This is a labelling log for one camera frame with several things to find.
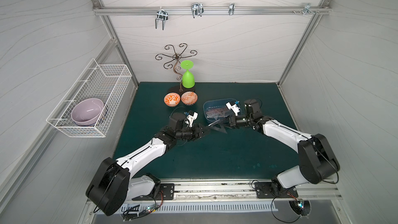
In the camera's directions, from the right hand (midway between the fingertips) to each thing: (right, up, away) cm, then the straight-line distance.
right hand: (219, 123), depth 81 cm
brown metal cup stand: (-24, +38, +12) cm, 47 cm away
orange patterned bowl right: (-19, +13, +30) cm, 37 cm away
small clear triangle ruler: (-1, -2, +1) cm, 3 cm away
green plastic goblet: (-18, +24, +12) cm, 32 cm away
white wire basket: (-58, +21, -3) cm, 62 cm away
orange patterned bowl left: (-31, +12, +27) cm, 43 cm away
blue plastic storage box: (+1, +10, +24) cm, 26 cm away
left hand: (-6, -4, -5) cm, 9 cm away
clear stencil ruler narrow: (0, +4, +21) cm, 22 cm away
